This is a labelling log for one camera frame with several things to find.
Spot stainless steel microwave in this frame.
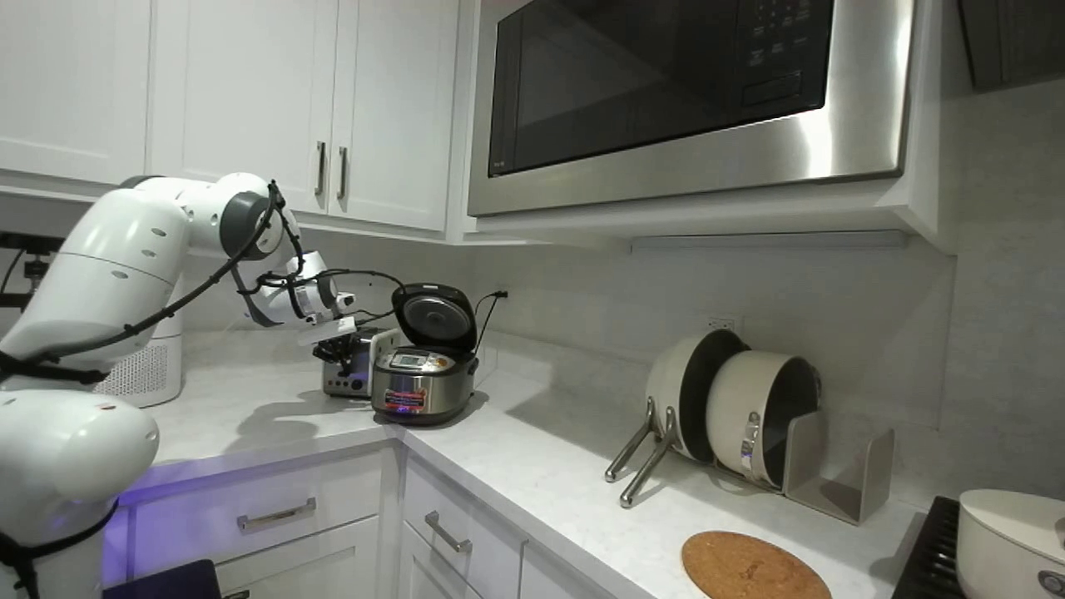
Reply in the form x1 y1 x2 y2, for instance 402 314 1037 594
469 0 918 216

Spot left white drawer front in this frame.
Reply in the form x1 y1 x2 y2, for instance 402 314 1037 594
121 449 398 596

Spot black rice cooker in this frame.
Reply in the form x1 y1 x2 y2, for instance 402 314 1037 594
374 283 480 427

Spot right white drawer front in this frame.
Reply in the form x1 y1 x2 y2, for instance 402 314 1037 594
400 460 521 599

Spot white paper towel roll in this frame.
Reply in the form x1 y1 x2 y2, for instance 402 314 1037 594
100 315 185 405

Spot round cork trivet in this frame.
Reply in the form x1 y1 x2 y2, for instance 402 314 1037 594
684 533 832 599

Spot cream pot on rack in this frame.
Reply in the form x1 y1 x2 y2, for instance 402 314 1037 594
706 350 822 487

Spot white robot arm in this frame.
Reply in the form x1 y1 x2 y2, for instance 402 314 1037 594
0 175 355 599

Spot cream frying pan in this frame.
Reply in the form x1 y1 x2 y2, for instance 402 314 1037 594
604 329 746 508

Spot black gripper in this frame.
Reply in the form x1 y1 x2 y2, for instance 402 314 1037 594
314 315 359 363

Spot white upper cabinets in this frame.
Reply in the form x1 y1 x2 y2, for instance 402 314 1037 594
0 0 469 237

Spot grey metal pan rack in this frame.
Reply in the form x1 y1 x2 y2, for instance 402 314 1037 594
781 414 895 527

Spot white drawer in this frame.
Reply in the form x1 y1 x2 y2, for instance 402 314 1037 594
400 460 521 599
121 449 398 596

